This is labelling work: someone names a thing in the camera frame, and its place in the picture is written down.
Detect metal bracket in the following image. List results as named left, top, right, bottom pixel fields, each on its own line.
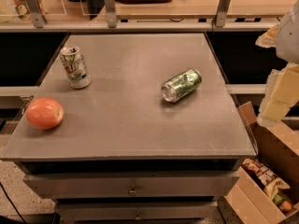
left=25, top=0, right=46, bottom=28
left=104, top=0, right=118, bottom=28
left=214, top=0, right=231, bottom=27

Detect grey drawer cabinet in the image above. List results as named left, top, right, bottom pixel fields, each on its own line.
left=1, top=34, right=254, bottom=224

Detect grey drawer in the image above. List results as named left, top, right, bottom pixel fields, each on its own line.
left=23, top=171, right=239, bottom=199
left=55, top=202, right=218, bottom=221

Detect black floor cable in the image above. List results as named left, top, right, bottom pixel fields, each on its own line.
left=0, top=181, right=28, bottom=224

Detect brown snack bag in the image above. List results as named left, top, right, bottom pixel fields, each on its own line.
left=242, top=159, right=278, bottom=188

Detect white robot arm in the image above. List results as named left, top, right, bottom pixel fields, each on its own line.
left=255, top=1, right=299, bottom=127

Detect right metal bracket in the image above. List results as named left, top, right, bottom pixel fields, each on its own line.
left=214, top=0, right=231, bottom=27

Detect colourful package behind glass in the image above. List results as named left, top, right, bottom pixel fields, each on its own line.
left=0, top=0, right=48, bottom=23

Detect red apple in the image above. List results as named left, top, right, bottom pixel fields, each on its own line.
left=26, top=97, right=64, bottom=130

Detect drawer knob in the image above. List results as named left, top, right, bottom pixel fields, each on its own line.
left=128, top=185, right=138, bottom=196
left=135, top=212, right=142, bottom=221

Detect lower drawer knob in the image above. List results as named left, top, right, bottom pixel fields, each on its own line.
left=135, top=212, right=142, bottom=221

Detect yellow snack bag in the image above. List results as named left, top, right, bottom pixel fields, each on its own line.
left=263, top=177, right=290, bottom=199

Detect lower grey drawer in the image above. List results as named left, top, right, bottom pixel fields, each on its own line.
left=55, top=202, right=218, bottom=221

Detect middle metal bracket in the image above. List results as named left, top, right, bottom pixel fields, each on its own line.
left=104, top=0, right=118, bottom=28

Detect upper drawer knob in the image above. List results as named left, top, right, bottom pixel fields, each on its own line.
left=128, top=185, right=138, bottom=196

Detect cardboard box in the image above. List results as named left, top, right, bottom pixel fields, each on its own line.
left=225, top=102, right=299, bottom=224

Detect left metal bracket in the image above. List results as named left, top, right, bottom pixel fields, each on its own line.
left=25, top=0, right=46, bottom=28

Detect orange fruit in box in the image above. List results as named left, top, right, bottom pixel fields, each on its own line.
left=279, top=201, right=292, bottom=213

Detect white 7up can upright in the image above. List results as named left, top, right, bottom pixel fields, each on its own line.
left=59, top=47, right=91, bottom=89

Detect green can lying sideways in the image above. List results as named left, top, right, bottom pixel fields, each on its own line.
left=161, top=69, right=202, bottom=103

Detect upper grey drawer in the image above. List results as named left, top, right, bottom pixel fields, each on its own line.
left=23, top=171, right=239, bottom=199

